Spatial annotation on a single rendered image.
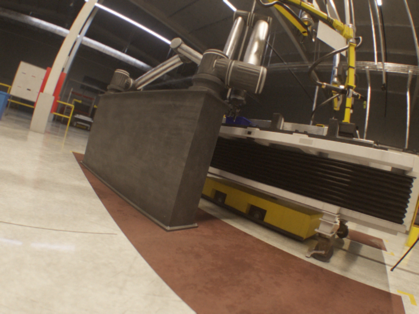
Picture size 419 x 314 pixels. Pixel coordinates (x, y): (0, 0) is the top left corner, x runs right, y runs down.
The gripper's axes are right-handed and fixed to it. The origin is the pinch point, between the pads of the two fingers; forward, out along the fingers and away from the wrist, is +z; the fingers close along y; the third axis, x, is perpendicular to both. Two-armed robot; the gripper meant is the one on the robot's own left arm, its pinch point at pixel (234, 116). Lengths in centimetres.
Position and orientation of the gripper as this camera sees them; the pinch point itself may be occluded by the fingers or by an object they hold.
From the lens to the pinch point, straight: 196.8
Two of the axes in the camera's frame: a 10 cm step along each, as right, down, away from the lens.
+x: -6.7, -1.8, 7.2
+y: 6.9, 2.0, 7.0
